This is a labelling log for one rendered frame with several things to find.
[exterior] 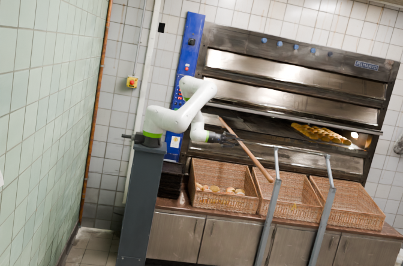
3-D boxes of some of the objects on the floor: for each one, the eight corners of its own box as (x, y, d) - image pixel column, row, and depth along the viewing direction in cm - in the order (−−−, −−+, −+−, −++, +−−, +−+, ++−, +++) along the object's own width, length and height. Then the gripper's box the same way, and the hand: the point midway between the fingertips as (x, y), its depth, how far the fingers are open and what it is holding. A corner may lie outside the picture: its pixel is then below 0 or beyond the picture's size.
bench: (128, 232, 338) (137, 176, 328) (355, 258, 373) (369, 208, 363) (121, 268, 284) (132, 202, 274) (388, 295, 319) (406, 238, 309)
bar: (169, 257, 311) (194, 131, 291) (301, 271, 330) (333, 154, 309) (170, 280, 281) (197, 141, 260) (316, 295, 299) (352, 166, 279)
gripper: (216, 127, 276) (244, 132, 279) (211, 146, 279) (240, 150, 282) (217, 129, 269) (246, 134, 272) (213, 148, 271) (242, 153, 275)
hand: (239, 142), depth 277 cm, fingers closed on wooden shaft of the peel, 3 cm apart
